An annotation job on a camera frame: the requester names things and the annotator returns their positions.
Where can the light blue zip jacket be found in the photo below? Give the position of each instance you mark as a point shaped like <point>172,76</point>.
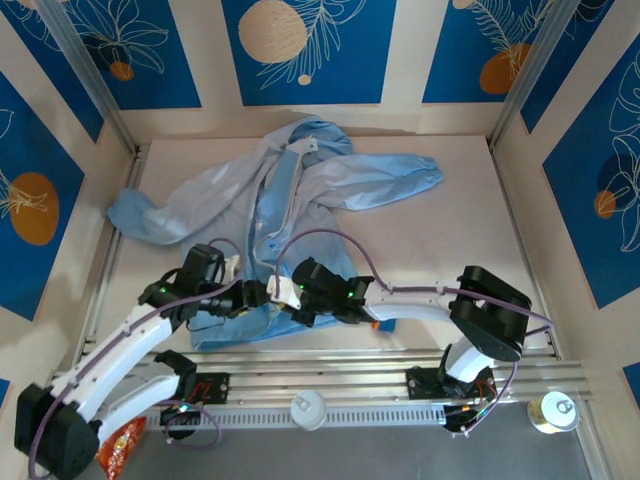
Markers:
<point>300,200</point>

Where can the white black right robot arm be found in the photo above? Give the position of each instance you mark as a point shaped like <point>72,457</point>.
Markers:
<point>410,305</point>

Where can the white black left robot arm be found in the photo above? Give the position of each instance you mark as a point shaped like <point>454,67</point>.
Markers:
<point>115,360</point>

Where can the orange snack bag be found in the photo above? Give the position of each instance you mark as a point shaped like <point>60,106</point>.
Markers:
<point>120,445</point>

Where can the yellow drink can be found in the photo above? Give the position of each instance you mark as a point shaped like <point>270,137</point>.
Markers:
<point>552,411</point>

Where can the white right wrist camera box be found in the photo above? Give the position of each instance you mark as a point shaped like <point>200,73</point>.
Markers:
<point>282,289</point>

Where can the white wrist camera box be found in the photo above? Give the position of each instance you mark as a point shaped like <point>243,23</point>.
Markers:
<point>282,289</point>
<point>232,265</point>

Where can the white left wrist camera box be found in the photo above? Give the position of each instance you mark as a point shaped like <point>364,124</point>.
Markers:
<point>232,265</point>

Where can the aluminium rail frame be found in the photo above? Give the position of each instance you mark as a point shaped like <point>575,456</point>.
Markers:
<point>325,372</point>

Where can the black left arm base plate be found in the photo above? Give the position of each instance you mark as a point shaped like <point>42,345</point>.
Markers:
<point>215,387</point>

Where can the aluminium table side rail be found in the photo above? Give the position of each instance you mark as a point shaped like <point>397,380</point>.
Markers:
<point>502,175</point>
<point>135,165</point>

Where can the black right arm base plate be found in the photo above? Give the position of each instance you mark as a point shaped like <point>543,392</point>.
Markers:
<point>425,382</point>

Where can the aluminium corner post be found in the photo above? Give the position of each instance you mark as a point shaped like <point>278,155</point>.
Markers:
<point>95,85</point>
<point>530,65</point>

